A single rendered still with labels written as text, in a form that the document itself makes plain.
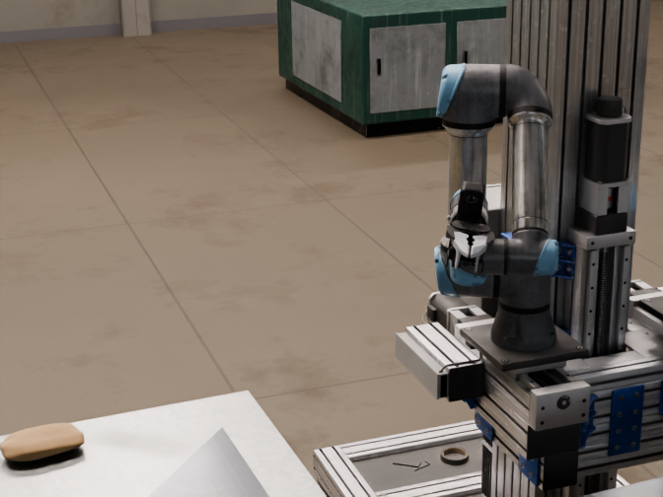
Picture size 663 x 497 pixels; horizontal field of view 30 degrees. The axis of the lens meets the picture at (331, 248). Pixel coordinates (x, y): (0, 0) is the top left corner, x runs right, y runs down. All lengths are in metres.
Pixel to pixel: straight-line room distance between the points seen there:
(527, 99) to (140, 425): 1.06
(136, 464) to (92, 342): 3.20
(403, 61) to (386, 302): 3.21
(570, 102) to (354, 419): 2.16
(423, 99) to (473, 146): 6.16
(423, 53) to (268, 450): 6.59
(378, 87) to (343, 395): 4.10
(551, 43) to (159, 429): 1.25
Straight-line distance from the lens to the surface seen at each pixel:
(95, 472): 2.37
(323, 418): 4.77
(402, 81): 8.76
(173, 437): 2.46
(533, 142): 2.62
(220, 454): 2.34
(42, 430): 2.46
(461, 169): 2.72
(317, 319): 5.66
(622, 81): 3.00
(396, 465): 4.03
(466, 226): 2.32
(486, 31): 8.98
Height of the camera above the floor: 2.21
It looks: 20 degrees down
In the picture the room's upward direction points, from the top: 1 degrees counter-clockwise
